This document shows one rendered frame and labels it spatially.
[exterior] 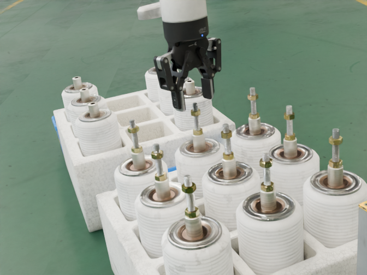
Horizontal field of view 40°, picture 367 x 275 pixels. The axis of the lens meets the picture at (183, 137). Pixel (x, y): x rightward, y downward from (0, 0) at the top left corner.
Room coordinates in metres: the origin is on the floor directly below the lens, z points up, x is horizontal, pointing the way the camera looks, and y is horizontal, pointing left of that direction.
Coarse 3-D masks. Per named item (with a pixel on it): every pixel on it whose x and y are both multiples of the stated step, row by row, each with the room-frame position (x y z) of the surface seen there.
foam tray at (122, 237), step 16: (176, 176) 0.87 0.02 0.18; (112, 192) 0.84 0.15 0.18; (112, 208) 0.78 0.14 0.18; (112, 224) 0.73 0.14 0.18; (128, 224) 0.72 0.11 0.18; (112, 240) 0.75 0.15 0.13; (128, 240) 0.67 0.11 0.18; (304, 240) 0.62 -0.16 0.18; (112, 256) 0.79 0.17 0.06; (128, 256) 0.64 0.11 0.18; (144, 256) 0.62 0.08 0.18; (304, 256) 0.61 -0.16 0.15; (320, 256) 0.57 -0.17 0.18; (336, 256) 0.57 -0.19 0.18; (352, 256) 0.57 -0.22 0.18; (128, 272) 0.66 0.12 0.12; (144, 272) 0.59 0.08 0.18; (160, 272) 0.60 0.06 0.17; (240, 272) 0.56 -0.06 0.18; (288, 272) 0.55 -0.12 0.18; (304, 272) 0.54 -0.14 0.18; (320, 272) 0.55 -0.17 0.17; (336, 272) 0.56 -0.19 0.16; (352, 272) 0.57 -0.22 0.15
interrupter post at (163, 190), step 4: (164, 180) 0.67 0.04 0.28; (168, 180) 0.68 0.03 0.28; (156, 184) 0.67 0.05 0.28; (160, 184) 0.67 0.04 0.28; (164, 184) 0.67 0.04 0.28; (168, 184) 0.67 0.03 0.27; (156, 188) 0.67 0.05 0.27; (160, 188) 0.67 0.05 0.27; (164, 188) 0.67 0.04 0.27; (168, 188) 0.67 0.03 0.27; (156, 192) 0.68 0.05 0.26; (160, 192) 0.67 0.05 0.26; (164, 192) 0.67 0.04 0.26; (168, 192) 0.67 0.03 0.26; (160, 196) 0.67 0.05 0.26; (164, 196) 0.67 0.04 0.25; (168, 196) 0.67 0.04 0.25
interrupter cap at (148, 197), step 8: (152, 184) 0.71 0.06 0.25; (176, 184) 0.70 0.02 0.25; (144, 192) 0.69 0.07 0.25; (152, 192) 0.69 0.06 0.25; (176, 192) 0.68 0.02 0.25; (144, 200) 0.67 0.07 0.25; (152, 200) 0.66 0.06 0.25; (160, 200) 0.67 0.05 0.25; (168, 200) 0.66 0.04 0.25; (176, 200) 0.65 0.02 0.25
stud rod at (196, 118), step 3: (192, 105) 0.83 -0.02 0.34; (195, 105) 0.83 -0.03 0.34; (192, 108) 0.83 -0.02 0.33; (195, 108) 0.83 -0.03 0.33; (195, 117) 0.83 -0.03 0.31; (198, 117) 0.83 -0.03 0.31; (195, 120) 0.83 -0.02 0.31; (198, 120) 0.83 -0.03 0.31; (195, 123) 0.83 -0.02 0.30; (198, 123) 0.83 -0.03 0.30; (195, 126) 0.83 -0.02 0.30; (198, 126) 0.83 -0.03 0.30; (195, 129) 0.83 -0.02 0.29; (198, 129) 0.83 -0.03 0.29
